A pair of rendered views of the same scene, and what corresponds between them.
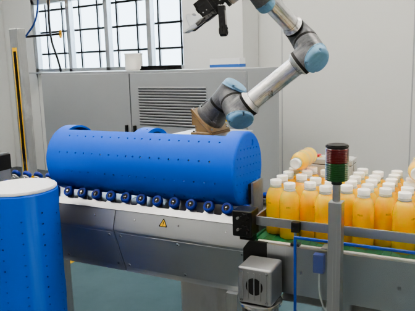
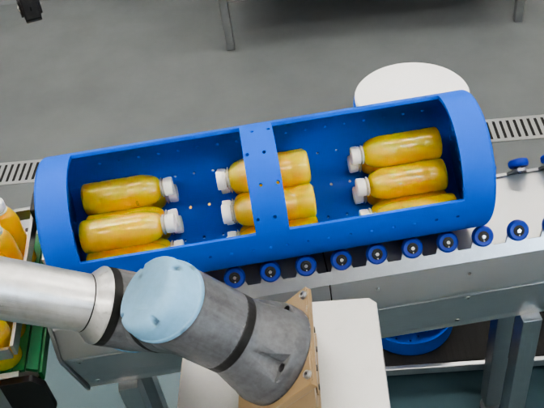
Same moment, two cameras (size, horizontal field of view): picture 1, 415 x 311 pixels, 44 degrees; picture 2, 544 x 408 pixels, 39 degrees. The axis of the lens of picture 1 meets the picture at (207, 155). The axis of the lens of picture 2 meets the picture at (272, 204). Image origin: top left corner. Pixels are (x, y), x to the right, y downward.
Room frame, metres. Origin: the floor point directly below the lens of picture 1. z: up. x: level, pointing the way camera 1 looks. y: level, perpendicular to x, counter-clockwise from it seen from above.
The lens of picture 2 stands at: (3.15, -0.31, 2.15)
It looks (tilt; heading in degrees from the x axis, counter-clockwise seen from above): 43 degrees down; 152
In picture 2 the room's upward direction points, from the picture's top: 9 degrees counter-clockwise
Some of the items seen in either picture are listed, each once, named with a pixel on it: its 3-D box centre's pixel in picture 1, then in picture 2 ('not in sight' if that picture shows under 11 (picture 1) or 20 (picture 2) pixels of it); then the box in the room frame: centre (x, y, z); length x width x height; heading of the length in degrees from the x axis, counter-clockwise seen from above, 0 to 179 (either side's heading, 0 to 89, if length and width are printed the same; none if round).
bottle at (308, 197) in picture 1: (309, 211); not in sight; (1.68, -0.34, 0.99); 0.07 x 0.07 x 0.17
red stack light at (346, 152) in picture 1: (336, 155); not in sight; (1.39, -0.36, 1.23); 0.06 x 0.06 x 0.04
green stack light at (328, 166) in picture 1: (336, 171); not in sight; (1.39, -0.36, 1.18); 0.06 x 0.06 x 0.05
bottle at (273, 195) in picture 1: (275, 208); (10, 235); (1.73, -0.23, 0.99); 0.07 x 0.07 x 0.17
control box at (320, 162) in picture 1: (328, 169); not in sight; (2.05, -0.49, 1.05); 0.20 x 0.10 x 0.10; 63
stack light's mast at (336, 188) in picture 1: (336, 173); not in sight; (1.39, -0.36, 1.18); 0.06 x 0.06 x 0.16
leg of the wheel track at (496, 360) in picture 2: not in sight; (498, 345); (2.30, 0.79, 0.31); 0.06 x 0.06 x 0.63; 63
